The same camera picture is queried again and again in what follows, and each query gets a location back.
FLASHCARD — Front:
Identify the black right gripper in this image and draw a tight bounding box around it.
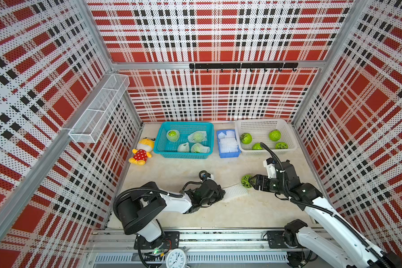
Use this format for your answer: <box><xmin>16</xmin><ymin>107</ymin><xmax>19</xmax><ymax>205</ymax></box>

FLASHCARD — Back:
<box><xmin>247</xmin><ymin>175</ymin><xmax>288</xmax><ymax>196</ymax></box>

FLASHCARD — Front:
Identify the green custard apple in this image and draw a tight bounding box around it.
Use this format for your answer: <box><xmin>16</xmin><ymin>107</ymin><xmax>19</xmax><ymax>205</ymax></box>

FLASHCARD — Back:
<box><xmin>269</xmin><ymin>130</ymin><xmax>281</xmax><ymax>142</ymax></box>
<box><xmin>241</xmin><ymin>174</ymin><xmax>253</xmax><ymax>189</ymax></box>
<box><xmin>252</xmin><ymin>143</ymin><xmax>263</xmax><ymax>150</ymax></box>

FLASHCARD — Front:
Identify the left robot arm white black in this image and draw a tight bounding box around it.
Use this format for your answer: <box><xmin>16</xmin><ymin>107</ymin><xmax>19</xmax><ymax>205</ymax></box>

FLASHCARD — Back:
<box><xmin>112</xmin><ymin>170</ymin><xmax>226</xmax><ymax>244</ymax></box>

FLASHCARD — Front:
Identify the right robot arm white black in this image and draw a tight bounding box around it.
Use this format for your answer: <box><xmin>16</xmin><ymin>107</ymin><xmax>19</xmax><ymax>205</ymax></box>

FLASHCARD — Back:
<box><xmin>249</xmin><ymin>143</ymin><xmax>402</xmax><ymax>268</ymax></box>

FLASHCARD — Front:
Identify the dark-spotted custard apple front right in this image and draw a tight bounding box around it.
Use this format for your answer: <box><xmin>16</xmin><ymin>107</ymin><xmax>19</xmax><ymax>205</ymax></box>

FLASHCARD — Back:
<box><xmin>275</xmin><ymin>142</ymin><xmax>289</xmax><ymax>150</ymax></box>

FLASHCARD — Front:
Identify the dark-spotted custard apple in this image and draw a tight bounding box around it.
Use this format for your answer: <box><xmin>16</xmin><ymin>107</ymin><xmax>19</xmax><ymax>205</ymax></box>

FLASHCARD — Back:
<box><xmin>240</xmin><ymin>133</ymin><xmax>252</xmax><ymax>145</ymax></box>
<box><xmin>275</xmin><ymin>142</ymin><xmax>289</xmax><ymax>150</ymax></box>

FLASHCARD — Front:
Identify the sleeved custard apple front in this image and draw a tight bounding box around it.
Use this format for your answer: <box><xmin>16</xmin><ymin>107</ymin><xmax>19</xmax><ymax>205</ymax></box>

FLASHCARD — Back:
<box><xmin>191</xmin><ymin>143</ymin><xmax>210</xmax><ymax>154</ymax></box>

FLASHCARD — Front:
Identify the sleeved custard apple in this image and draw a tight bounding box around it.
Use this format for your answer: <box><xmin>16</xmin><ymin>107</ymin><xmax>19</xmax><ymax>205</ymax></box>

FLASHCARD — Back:
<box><xmin>188</xmin><ymin>131</ymin><xmax>207</xmax><ymax>143</ymax></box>
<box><xmin>191</xmin><ymin>143</ymin><xmax>210</xmax><ymax>154</ymax></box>
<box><xmin>166</xmin><ymin>130</ymin><xmax>180</xmax><ymax>142</ymax></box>

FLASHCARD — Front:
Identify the stack of white foam nets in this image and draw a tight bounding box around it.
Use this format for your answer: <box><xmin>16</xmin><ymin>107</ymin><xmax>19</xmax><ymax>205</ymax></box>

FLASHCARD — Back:
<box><xmin>218</xmin><ymin>130</ymin><xmax>239</xmax><ymax>154</ymax></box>

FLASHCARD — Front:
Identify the sleeved custard apple right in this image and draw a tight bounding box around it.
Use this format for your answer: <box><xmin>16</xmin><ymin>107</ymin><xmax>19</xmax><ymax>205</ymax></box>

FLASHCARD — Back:
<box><xmin>188</xmin><ymin>131</ymin><xmax>207</xmax><ymax>143</ymax></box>

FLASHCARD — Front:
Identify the dark-spotted custard apple front left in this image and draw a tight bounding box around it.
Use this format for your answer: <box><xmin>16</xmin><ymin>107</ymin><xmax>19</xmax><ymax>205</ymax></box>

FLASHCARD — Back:
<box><xmin>240</xmin><ymin>133</ymin><xmax>252</xmax><ymax>145</ymax></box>

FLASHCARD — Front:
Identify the sleeved custard apple left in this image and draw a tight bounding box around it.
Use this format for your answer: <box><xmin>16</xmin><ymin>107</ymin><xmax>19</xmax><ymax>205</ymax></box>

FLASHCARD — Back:
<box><xmin>166</xmin><ymin>130</ymin><xmax>180</xmax><ymax>142</ymax></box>

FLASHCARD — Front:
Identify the blue plastic tray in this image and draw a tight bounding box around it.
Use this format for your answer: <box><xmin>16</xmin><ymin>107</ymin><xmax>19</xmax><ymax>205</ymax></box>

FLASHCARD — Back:
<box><xmin>216</xmin><ymin>130</ymin><xmax>241</xmax><ymax>158</ymax></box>

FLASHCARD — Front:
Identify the white perforated plastic basket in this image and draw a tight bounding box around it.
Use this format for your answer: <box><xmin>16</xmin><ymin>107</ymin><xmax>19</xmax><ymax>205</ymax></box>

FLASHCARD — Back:
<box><xmin>234</xmin><ymin>118</ymin><xmax>297</xmax><ymax>156</ymax></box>

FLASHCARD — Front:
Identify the teal plastic basket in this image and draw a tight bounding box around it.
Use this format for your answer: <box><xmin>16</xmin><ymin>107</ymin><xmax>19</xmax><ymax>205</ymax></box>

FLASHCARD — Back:
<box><xmin>154</xmin><ymin>122</ymin><xmax>214</xmax><ymax>160</ymax></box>

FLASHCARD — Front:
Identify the yellow red plush toy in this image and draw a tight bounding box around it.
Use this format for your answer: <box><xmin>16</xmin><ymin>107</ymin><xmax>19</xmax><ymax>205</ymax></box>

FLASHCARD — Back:
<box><xmin>129</xmin><ymin>138</ymin><xmax>155</xmax><ymax>166</ymax></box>

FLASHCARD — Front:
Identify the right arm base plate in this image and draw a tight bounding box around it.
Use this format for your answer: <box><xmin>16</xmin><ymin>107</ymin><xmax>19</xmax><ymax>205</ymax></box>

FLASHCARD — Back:
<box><xmin>264</xmin><ymin>230</ymin><xmax>303</xmax><ymax>249</ymax></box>

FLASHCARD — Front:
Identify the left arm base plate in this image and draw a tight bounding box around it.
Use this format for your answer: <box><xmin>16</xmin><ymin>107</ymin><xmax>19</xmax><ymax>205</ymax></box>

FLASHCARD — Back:
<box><xmin>134</xmin><ymin>231</ymin><xmax>180</xmax><ymax>251</ymax></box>

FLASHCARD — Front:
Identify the black hook rail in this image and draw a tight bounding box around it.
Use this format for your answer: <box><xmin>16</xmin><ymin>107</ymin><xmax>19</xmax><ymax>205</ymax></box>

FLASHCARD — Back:
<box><xmin>189</xmin><ymin>62</ymin><xmax>299</xmax><ymax>70</ymax></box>

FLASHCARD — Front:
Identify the wire mesh wall shelf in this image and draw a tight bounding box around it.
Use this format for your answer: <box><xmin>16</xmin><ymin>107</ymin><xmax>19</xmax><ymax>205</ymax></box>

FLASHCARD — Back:
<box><xmin>69</xmin><ymin>74</ymin><xmax>129</xmax><ymax>144</ymax></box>

